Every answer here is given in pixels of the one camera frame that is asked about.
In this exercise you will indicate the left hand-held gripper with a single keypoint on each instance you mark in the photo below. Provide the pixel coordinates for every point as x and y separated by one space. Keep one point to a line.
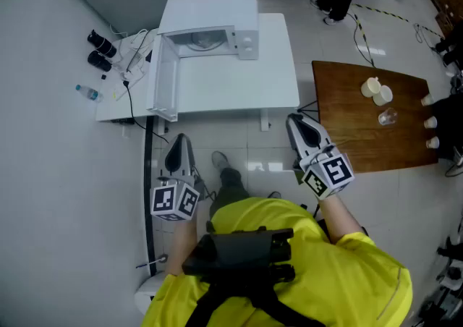
170 200

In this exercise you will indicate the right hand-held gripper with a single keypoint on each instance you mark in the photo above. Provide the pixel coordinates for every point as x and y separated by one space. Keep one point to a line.
327 173

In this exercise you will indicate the white microwave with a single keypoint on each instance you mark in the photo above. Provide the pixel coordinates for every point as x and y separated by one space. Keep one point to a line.
210 7

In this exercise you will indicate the person's left forearm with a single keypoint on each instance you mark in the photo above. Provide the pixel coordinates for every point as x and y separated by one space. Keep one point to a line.
181 246

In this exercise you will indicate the person's right forearm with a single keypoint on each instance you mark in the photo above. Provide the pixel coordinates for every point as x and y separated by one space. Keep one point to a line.
338 217

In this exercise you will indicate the clear plastic cup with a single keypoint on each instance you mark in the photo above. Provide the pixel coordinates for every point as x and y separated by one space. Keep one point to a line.
387 116

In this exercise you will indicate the small paper cup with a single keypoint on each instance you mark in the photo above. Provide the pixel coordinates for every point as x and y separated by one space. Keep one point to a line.
432 143
430 122
427 100

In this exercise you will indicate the brown wooden table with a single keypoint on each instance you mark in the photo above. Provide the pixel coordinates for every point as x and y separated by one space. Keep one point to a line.
347 130

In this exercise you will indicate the person's grey shoe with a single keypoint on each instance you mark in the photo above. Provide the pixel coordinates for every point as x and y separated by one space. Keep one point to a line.
219 160

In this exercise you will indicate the person's dark green trouser leg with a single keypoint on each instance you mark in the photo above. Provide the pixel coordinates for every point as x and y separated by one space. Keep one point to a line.
231 188

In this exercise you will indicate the white desk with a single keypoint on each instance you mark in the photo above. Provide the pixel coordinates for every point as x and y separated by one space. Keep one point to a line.
238 83

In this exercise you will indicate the black chest pack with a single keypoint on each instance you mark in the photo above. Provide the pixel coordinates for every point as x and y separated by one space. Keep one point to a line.
238 251

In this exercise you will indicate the clear water bottle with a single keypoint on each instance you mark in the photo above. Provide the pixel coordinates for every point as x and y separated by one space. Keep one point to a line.
89 93

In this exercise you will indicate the plain black cylinder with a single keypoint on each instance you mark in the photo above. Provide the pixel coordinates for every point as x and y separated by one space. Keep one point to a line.
99 61

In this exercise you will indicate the black cylinder with white band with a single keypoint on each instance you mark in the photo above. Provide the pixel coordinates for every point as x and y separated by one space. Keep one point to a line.
102 43

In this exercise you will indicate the black bag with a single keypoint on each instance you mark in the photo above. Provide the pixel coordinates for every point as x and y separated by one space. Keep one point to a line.
448 123

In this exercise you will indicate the person's yellow jacket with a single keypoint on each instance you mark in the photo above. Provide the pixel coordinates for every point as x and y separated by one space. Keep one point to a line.
343 282

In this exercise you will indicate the yellow black striped floor tape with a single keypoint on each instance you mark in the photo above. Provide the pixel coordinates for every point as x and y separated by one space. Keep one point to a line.
390 13

